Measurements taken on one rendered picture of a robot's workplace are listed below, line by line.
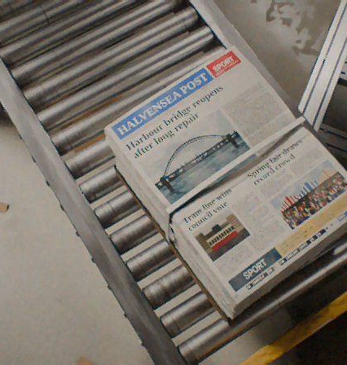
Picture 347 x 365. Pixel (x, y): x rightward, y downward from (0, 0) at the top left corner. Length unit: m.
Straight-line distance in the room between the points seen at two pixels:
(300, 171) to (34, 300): 1.23
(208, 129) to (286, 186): 0.16
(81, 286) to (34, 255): 0.20
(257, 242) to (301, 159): 0.17
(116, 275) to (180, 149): 0.31
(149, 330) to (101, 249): 0.18
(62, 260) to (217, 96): 1.13
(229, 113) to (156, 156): 0.15
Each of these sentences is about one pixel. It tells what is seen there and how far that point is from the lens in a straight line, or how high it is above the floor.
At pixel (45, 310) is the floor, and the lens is 1.95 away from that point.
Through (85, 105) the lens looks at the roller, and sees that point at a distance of 1.26.
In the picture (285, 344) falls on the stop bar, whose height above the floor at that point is 0.82.
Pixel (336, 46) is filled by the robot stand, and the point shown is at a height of 0.23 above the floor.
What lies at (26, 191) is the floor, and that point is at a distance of 2.07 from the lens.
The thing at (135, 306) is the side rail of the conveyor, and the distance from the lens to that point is 1.10.
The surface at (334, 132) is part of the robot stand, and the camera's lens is 1.93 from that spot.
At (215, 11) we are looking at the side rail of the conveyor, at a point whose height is 0.80.
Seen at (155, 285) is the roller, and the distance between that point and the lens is 1.11.
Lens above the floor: 1.89
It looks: 69 degrees down
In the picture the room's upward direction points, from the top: 2 degrees clockwise
